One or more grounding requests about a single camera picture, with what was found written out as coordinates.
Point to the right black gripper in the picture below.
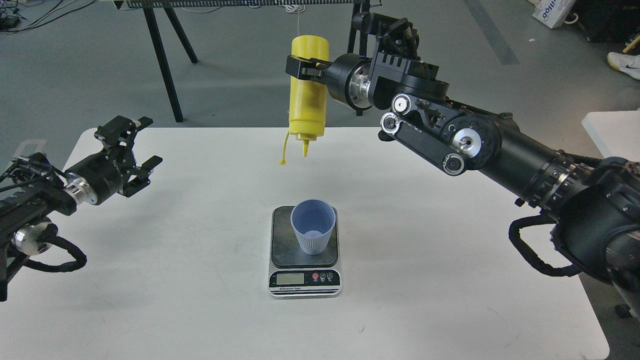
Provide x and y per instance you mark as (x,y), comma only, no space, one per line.
(347,78)

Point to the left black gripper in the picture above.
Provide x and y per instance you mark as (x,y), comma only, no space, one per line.
(112,170)

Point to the yellow squeeze bottle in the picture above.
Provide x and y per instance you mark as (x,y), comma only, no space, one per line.
(308,99)

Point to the blue ribbed cup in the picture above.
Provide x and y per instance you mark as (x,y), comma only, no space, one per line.
(313,222)

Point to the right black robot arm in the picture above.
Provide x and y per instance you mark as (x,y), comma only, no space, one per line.
(589,207)

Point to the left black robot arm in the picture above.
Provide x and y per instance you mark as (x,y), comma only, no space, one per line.
(28,237)

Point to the digital kitchen scale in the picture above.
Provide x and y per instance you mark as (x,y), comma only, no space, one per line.
(294,274)

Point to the white cardboard box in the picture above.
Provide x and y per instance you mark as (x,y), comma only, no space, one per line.
(554,13)

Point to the white sneaker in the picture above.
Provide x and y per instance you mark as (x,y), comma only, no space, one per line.
(624,63)

